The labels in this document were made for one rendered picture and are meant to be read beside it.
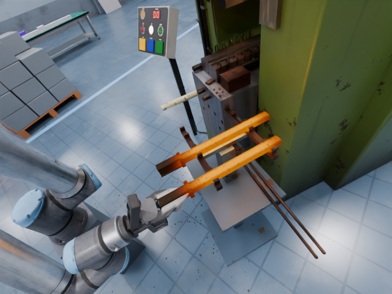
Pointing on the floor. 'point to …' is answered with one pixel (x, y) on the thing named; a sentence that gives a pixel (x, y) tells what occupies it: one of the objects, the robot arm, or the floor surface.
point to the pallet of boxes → (28, 84)
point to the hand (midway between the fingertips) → (182, 192)
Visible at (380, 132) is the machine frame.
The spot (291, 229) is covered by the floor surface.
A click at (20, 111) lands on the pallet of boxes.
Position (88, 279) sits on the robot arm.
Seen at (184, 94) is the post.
